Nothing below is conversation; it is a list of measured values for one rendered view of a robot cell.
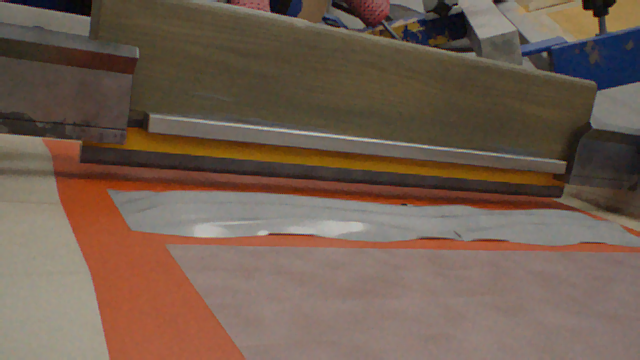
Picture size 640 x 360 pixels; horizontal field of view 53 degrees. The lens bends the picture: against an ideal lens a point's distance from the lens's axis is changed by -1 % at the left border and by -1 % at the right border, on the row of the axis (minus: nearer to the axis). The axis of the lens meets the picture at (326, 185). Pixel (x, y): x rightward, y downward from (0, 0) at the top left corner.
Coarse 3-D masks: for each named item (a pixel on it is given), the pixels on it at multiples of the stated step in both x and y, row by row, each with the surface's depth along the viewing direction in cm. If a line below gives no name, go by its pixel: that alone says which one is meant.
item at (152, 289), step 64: (64, 192) 31; (320, 192) 42; (128, 256) 24; (192, 256) 25; (256, 256) 27; (320, 256) 28; (384, 256) 30; (448, 256) 32; (128, 320) 19; (192, 320) 20; (256, 320) 21; (320, 320) 21; (384, 320) 22; (448, 320) 23; (512, 320) 25; (576, 320) 26
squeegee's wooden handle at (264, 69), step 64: (128, 0) 34; (192, 0) 36; (192, 64) 36; (256, 64) 38; (320, 64) 40; (384, 64) 42; (448, 64) 44; (512, 64) 47; (320, 128) 41; (384, 128) 43; (448, 128) 45; (512, 128) 48; (576, 128) 51
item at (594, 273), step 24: (384, 192) 46; (408, 192) 48; (432, 192) 49; (456, 192) 51; (480, 240) 37; (528, 264) 33; (552, 264) 34; (576, 264) 35; (600, 264) 36; (624, 264) 37; (576, 288) 30; (600, 288) 31; (624, 288) 32; (624, 312) 28
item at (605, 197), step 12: (564, 192) 61; (576, 192) 60; (588, 192) 59; (600, 192) 58; (612, 192) 57; (624, 192) 56; (636, 192) 55; (600, 204) 58; (612, 204) 57; (624, 204) 56; (636, 204) 54; (636, 216) 54
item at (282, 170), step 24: (168, 168) 38; (192, 168) 39; (216, 168) 39; (240, 168) 40; (264, 168) 41; (288, 168) 42; (312, 168) 42; (336, 168) 43; (480, 192) 50; (504, 192) 51; (528, 192) 52; (552, 192) 53
